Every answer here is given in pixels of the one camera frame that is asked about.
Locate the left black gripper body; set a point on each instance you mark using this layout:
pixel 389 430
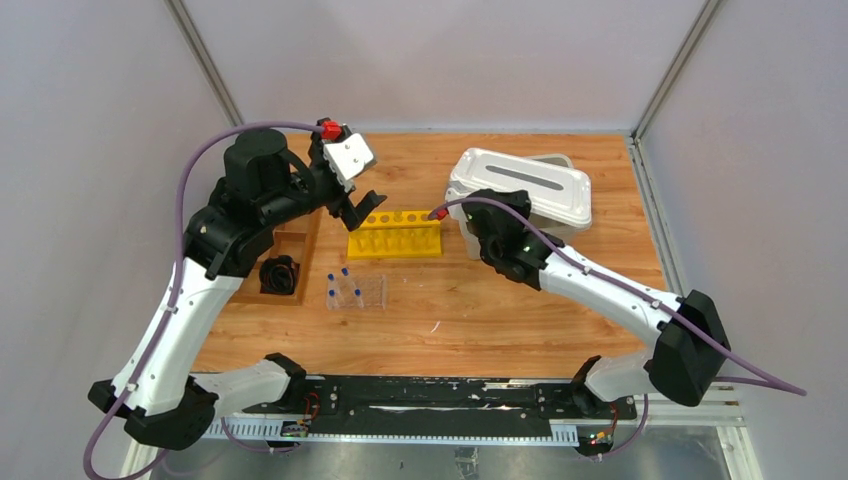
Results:
pixel 338 199

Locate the white plastic bin lid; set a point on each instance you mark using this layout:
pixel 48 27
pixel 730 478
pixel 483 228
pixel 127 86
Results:
pixel 523 182

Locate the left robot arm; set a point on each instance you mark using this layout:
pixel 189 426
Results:
pixel 264 185

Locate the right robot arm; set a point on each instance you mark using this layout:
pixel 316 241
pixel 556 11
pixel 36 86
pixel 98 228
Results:
pixel 683 336

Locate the yellow test tube rack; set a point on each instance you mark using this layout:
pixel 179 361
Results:
pixel 418 236

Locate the wooden compartment tray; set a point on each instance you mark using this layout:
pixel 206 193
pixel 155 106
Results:
pixel 280 276

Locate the clear well plate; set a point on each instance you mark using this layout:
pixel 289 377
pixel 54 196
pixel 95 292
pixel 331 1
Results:
pixel 374 288

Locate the beige plastic bin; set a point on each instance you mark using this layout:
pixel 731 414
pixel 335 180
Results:
pixel 563 218

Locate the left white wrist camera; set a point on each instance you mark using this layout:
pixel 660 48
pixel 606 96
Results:
pixel 349 158

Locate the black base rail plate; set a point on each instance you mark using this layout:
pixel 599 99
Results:
pixel 445 409

